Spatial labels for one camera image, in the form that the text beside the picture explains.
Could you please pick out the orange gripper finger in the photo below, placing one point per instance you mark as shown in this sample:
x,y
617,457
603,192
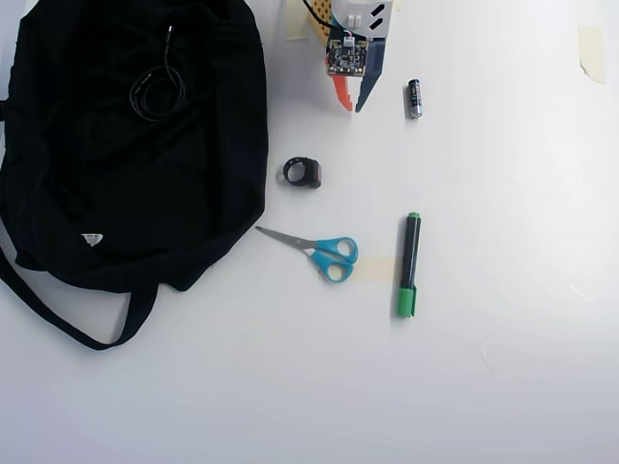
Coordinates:
x,y
344,92

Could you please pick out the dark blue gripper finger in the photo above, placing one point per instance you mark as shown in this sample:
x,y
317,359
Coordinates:
x,y
370,89

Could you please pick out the grey turquoise white robot arm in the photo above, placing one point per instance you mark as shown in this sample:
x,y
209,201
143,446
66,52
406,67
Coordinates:
x,y
362,14

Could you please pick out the black fabric bag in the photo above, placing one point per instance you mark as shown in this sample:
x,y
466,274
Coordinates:
x,y
97,183

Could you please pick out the black silver AA battery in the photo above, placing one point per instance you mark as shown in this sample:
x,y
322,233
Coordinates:
x,y
415,99

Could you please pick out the yellow perforated plastic part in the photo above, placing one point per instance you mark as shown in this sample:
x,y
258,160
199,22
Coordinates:
x,y
323,9

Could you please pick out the beige masking tape piece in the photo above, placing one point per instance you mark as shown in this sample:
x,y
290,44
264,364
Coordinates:
x,y
294,21
592,53
374,270

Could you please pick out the black marker with green cap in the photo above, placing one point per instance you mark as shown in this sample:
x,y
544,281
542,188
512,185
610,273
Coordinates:
x,y
408,251

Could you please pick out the bare camera circuit board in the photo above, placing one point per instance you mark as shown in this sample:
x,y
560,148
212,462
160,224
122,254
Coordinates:
x,y
347,57

